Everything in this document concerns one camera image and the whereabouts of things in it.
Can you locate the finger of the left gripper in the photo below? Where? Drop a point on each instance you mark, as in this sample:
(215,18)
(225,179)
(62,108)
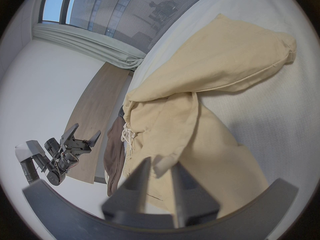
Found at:
(71,132)
(95,139)

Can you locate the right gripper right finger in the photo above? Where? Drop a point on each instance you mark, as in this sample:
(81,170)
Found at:
(192,201)

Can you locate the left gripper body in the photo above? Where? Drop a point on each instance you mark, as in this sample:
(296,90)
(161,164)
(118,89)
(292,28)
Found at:
(76,147)

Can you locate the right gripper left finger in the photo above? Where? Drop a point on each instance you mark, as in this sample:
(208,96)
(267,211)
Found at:
(130,196)

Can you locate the tan shorts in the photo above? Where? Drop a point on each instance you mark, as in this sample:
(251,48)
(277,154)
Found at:
(205,66)

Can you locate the bed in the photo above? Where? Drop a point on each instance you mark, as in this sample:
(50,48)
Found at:
(262,96)

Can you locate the brown garment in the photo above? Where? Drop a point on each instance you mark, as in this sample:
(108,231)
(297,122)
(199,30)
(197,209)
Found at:
(113,154)

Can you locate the black garment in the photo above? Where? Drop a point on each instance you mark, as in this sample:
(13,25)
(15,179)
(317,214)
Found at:
(121,112)

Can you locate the grey-green curtain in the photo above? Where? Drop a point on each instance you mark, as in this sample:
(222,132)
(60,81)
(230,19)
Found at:
(100,46)

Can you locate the window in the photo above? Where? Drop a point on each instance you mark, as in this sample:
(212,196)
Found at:
(120,9)

